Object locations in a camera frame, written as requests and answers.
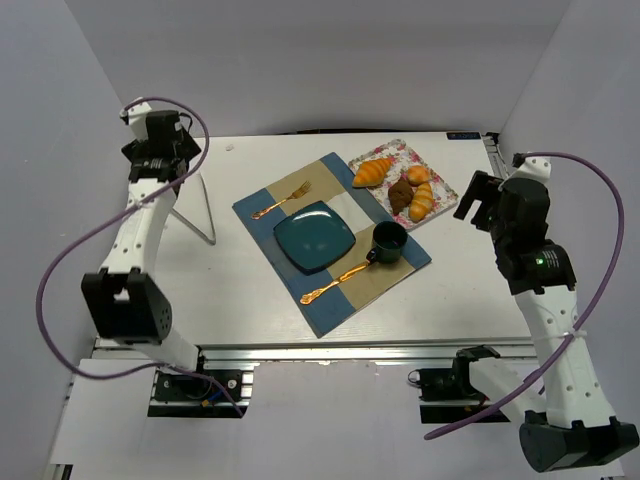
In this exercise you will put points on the brown chocolate bread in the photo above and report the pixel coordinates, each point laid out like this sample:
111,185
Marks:
400,195

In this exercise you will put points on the gold spoon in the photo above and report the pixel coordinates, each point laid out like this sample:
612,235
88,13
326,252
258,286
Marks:
308,298

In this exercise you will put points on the teal square plate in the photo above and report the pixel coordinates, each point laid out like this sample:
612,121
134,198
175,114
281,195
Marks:
314,237

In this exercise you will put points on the striped orange bread roll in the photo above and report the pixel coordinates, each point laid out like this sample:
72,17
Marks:
422,202

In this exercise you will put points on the small round bun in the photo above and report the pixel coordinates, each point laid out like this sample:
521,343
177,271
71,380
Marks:
417,175

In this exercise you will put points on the gold fork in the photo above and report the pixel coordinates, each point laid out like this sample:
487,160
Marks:
298,193

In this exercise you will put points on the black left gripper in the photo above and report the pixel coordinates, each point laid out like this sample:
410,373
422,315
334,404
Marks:
138,151

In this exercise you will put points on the blue beige patchwork placemat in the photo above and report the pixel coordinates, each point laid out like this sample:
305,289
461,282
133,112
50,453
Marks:
331,182

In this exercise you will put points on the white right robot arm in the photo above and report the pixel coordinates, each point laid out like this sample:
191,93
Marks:
565,420

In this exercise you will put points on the large orange croissant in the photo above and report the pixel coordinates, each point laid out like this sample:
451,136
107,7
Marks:
372,173

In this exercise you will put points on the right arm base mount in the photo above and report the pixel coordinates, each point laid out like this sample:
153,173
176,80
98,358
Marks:
446,394

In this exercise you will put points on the dark green mug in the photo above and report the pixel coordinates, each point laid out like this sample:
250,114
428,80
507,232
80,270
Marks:
388,241

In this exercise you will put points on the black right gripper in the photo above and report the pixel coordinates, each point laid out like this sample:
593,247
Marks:
482,195

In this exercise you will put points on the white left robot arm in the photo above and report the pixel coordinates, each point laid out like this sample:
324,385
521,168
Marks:
124,301

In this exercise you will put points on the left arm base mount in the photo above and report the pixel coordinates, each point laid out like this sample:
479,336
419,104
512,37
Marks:
181,396

